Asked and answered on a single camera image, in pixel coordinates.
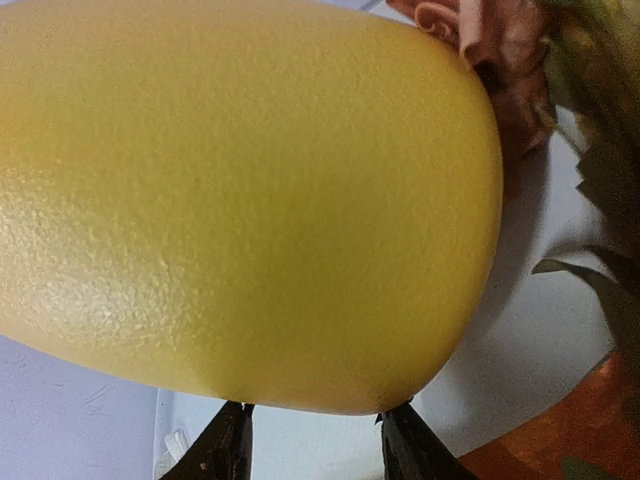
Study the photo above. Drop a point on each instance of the orange yellow wrapping paper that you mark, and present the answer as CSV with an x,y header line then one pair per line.
x,y
592,424

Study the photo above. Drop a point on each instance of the yellow ceramic vase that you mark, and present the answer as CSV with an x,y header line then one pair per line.
x,y
282,203

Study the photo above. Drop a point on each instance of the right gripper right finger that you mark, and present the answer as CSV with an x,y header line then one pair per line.
x,y
412,451

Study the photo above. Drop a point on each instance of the cream printed ribbon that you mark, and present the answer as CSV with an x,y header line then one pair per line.
x,y
175,447

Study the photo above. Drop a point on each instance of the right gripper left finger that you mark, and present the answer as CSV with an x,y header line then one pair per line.
x,y
223,451

